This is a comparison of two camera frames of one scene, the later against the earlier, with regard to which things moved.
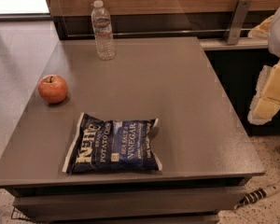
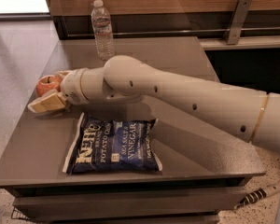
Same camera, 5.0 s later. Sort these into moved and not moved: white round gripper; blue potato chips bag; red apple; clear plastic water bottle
Moved: white round gripper
Not moved: clear plastic water bottle; red apple; blue potato chips bag
